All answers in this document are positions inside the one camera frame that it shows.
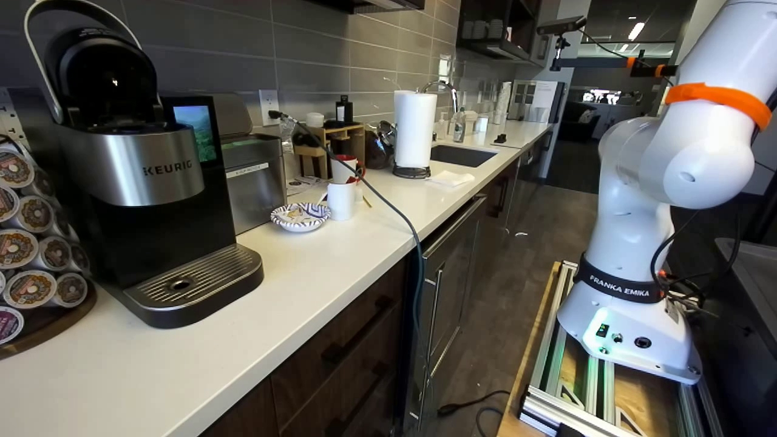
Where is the black silver Keurig coffee machine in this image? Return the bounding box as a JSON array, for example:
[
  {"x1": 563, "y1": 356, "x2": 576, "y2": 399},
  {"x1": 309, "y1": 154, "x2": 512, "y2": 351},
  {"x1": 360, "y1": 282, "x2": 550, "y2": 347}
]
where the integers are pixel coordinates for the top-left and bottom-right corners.
[{"x1": 21, "y1": 0, "x2": 266, "y2": 330}]

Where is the black coffee pod carousel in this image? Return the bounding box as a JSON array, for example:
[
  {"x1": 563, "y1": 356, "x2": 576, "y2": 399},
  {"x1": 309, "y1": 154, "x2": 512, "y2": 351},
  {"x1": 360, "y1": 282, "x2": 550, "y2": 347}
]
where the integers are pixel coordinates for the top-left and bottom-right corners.
[{"x1": 0, "y1": 86, "x2": 99, "y2": 359}]

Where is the plain white mug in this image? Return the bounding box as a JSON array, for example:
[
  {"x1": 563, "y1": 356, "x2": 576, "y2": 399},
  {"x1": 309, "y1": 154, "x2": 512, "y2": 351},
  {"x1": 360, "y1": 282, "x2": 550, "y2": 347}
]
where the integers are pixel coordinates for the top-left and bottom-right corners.
[{"x1": 320, "y1": 179, "x2": 360, "y2": 222}]

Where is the small patterned ceramic plate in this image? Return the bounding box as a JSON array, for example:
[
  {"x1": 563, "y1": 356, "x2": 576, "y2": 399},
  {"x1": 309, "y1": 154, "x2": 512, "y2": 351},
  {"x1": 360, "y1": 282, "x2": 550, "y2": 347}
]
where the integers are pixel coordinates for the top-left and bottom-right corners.
[{"x1": 266, "y1": 200, "x2": 335, "y2": 236}]

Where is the white paper towel roll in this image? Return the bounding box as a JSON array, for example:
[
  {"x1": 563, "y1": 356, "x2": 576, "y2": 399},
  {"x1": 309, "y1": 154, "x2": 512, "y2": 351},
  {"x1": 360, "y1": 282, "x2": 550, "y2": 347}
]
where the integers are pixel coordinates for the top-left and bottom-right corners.
[{"x1": 391, "y1": 86, "x2": 440, "y2": 170}]

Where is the dark undermount sink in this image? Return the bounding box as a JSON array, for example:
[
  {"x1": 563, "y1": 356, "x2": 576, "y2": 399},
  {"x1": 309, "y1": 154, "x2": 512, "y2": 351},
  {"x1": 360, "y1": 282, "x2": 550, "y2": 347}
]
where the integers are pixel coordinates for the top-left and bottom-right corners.
[{"x1": 429, "y1": 143, "x2": 501, "y2": 170}]

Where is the wooden condiment organizer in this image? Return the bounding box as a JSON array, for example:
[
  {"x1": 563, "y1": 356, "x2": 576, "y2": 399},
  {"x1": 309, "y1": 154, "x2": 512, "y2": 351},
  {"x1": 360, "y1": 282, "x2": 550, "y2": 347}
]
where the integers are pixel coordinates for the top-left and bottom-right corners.
[{"x1": 292, "y1": 118, "x2": 372, "y2": 181}]

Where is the black cylindrical container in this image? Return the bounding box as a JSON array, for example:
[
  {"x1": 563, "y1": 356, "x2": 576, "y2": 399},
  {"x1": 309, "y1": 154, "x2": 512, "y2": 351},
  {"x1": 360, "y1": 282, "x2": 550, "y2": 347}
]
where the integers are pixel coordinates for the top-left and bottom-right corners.
[{"x1": 332, "y1": 91, "x2": 355, "y2": 126}]

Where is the chrome sink faucet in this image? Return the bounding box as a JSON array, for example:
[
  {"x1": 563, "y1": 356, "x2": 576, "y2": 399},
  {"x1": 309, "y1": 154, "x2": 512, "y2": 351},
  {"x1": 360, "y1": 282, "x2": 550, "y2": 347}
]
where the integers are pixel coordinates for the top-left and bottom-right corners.
[{"x1": 437, "y1": 74, "x2": 469, "y2": 146}]

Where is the dark wood counter cabinet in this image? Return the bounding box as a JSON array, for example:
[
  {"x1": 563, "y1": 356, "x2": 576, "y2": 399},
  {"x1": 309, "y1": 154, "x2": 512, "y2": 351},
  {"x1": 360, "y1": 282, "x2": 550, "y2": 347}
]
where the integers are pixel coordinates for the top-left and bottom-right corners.
[{"x1": 201, "y1": 135, "x2": 561, "y2": 437}]

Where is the stainless steel lidded bin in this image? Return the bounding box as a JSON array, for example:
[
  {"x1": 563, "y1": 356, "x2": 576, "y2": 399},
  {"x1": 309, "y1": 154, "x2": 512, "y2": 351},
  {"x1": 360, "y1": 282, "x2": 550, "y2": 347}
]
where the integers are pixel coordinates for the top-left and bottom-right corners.
[{"x1": 210, "y1": 91, "x2": 289, "y2": 237}]

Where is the black power cable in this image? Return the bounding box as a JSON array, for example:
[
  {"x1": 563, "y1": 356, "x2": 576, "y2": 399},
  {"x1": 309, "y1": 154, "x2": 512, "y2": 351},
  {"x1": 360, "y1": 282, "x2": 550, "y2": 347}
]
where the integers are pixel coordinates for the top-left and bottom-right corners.
[{"x1": 270, "y1": 109, "x2": 433, "y2": 342}]

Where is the black wire paper towel holder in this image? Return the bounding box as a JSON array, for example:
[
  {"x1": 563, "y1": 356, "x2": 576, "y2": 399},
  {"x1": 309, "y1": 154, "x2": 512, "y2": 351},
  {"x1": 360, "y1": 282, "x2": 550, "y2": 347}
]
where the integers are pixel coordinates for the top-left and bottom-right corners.
[{"x1": 391, "y1": 162, "x2": 434, "y2": 179}]

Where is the white wall outlet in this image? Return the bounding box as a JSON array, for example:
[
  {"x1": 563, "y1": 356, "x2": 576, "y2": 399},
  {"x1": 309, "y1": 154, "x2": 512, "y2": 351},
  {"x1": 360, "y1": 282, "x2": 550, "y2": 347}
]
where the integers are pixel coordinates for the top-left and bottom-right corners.
[{"x1": 257, "y1": 86, "x2": 282, "y2": 126}]

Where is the black cable on floor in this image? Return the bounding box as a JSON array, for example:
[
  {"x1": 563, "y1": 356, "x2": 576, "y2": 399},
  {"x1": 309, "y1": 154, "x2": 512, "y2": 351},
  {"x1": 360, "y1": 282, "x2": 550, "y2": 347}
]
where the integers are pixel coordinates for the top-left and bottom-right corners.
[{"x1": 434, "y1": 386, "x2": 514, "y2": 437}]

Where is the aluminium robot stand frame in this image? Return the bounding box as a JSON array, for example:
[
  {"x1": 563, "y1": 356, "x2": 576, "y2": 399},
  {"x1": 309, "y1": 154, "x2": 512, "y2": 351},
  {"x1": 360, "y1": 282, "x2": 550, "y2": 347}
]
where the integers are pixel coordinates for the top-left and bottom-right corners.
[{"x1": 496, "y1": 257, "x2": 723, "y2": 437}]

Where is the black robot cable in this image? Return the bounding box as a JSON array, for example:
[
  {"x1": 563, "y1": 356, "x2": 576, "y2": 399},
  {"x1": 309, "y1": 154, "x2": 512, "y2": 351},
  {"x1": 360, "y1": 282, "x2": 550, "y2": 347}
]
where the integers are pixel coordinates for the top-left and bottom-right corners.
[{"x1": 645, "y1": 160, "x2": 777, "y2": 324}]

